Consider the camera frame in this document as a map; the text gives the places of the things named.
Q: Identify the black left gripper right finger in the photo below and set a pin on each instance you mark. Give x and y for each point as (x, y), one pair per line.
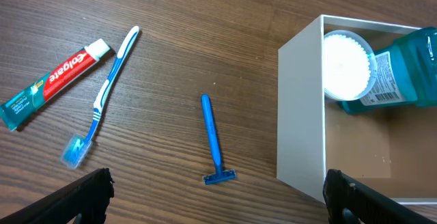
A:
(349, 201)

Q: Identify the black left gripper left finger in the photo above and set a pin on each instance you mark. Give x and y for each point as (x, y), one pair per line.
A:
(83, 201)

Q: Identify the white cotton swab jar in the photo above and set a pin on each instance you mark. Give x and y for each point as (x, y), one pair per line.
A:
(349, 66)

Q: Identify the blue mouthwash bottle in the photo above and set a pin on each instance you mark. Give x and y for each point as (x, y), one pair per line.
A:
(406, 74)

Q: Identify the blue white toothbrush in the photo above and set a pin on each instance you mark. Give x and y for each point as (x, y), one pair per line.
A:
(78, 146)

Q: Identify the white cardboard box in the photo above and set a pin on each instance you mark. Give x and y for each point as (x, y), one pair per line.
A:
(391, 150)

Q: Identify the red Colgate toothpaste tube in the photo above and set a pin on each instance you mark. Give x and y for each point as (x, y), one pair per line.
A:
(21, 107)

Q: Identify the blue disposable razor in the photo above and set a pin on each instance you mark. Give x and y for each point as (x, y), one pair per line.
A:
(220, 174)

